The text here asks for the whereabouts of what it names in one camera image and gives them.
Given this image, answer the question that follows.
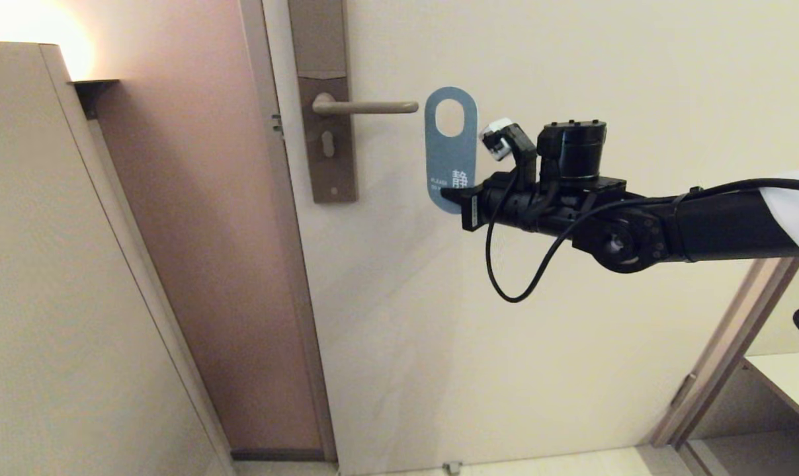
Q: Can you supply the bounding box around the white and blue door hanger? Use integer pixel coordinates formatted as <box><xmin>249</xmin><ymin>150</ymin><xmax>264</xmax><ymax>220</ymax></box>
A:
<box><xmin>424</xmin><ymin>87</ymin><xmax>479</xmax><ymax>215</ymax></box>

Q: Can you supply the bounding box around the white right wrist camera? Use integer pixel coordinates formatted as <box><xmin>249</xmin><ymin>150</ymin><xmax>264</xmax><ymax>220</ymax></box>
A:
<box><xmin>478</xmin><ymin>118</ymin><xmax>514</xmax><ymax>161</ymax></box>

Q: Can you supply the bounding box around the black right camera cable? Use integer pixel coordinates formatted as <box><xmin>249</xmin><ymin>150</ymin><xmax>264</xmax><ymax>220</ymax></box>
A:
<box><xmin>485</xmin><ymin>171</ymin><xmax>799</xmax><ymax>303</ymax></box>

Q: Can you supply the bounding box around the dark baseboard strip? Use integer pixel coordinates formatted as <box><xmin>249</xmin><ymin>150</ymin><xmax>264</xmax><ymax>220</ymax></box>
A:
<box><xmin>231</xmin><ymin>450</ymin><xmax>339</xmax><ymax>462</ymax></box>

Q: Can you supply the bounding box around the brown door lock plate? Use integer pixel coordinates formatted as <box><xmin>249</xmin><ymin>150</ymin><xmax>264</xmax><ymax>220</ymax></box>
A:
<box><xmin>287</xmin><ymin>0</ymin><xmax>358</xmax><ymax>204</ymax></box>

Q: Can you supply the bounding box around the dark wall lamp bracket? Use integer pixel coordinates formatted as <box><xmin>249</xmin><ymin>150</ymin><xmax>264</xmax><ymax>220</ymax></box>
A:
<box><xmin>71</xmin><ymin>79</ymin><xmax>120</xmax><ymax>121</ymax></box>

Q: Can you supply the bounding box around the beige metal door handle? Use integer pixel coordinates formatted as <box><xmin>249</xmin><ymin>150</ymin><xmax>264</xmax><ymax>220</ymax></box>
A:
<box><xmin>312</xmin><ymin>93</ymin><xmax>419</xmax><ymax>118</ymax></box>

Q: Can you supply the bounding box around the black right camera bracket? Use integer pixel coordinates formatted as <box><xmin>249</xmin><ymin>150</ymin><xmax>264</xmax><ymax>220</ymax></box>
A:
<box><xmin>499</xmin><ymin>122</ymin><xmax>540</xmax><ymax>179</ymax></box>

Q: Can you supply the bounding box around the beige closet shelf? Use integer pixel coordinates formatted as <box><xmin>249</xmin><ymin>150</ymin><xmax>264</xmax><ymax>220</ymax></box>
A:
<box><xmin>742</xmin><ymin>350</ymin><xmax>799</xmax><ymax>438</ymax></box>

